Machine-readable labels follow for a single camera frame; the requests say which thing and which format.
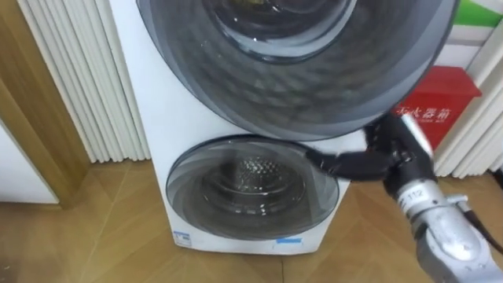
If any red fire extinguisher box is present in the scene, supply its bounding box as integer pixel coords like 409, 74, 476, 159
392, 65, 483, 150

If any wooden door frame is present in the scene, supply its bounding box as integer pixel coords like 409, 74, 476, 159
0, 0, 92, 209

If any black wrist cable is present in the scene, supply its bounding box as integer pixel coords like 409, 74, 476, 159
463, 168, 503, 255

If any green and white wall poster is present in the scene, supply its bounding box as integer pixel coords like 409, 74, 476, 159
433, 0, 503, 72

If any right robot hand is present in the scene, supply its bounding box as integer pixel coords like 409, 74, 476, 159
305, 112, 439, 198

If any white ribbed wall panel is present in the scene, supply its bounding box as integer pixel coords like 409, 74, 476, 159
433, 23, 503, 180
16, 0, 152, 164

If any white stacked washing machine tower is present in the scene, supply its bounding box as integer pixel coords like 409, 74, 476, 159
108, 0, 373, 255

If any round grey washing machine door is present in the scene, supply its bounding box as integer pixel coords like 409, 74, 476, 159
135, 0, 461, 142

